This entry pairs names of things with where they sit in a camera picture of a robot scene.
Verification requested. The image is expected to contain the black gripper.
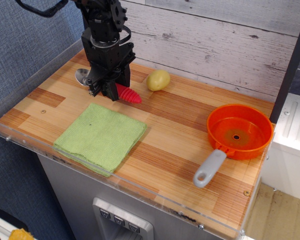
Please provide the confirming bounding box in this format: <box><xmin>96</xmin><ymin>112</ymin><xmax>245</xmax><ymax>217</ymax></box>
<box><xmin>81</xmin><ymin>29</ymin><xmax>136</xmax><ymax>102</ymax></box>

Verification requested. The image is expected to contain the red handled metal spoon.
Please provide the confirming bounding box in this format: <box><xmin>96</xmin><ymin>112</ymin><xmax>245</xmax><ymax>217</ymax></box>
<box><xmin>75</xmin><ymin>68</ymin><xmax>142</xmax><ymax>104</ymax></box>

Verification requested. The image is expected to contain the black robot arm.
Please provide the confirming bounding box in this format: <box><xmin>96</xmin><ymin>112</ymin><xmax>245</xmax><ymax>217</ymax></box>
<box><xmin>75</xmin><ymin>0</ymin><xmax>136</xmax><ymax>101</ymax></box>

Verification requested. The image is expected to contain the green cloth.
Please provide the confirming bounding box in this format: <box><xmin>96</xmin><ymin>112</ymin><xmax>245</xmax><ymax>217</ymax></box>
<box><xmin>53</xmin><ymin>103</ymin><xmax>147</xmax><ymax>178</ymax></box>

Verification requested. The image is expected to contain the yellow potato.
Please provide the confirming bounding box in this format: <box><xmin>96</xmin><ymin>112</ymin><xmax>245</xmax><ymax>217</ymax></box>
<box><xmin>146</xmin><ymin>69</ymin><xmax>171</xmax><ymax>92</ymax></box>

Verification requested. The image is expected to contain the clear acrylic guard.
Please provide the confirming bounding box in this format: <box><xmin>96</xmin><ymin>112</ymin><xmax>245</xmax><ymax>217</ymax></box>
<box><xmin>0</xmin><ymin>42</ymin><xmax>273</xmax><ymax>240</ymax></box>

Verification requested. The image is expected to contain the silver button panel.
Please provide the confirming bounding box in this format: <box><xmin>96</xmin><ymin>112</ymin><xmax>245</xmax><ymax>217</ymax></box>
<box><xmin>92</xmin><ymin>197</ymin><xmax>155</xmax><ymax>240</ymax></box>

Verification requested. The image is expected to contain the yellow object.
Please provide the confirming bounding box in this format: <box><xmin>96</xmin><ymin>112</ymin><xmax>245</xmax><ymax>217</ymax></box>
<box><xmin>8</xmin><ymin>228</ymin><xmax>35</xmax><ymax>240</ymax></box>

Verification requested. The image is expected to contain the white side cabinet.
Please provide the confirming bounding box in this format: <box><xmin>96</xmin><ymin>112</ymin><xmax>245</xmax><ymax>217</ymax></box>
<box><xmin>261</xmin><ymin>93</ymin><xmax>300</xmax><ymax>199</ymax></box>

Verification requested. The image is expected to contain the black braided cable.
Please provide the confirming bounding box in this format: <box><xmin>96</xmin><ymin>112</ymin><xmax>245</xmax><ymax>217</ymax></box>
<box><xmin>14</xmin><ymin>0</ymin><xmax>70</xmax><ymax>18</ymax></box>

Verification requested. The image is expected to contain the orange pan grey handle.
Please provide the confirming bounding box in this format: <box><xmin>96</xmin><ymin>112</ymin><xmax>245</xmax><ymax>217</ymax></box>
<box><xmin>193</xmin><ymin>104</ymin><xmax>274</xmax><ymax>188</ymax></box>

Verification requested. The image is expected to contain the dark right post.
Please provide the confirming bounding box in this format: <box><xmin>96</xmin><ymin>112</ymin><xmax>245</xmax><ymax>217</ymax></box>
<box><xmin>269</xmin><ymin>33</ymin><xmax>300</xmax><ymax>124</ymax></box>

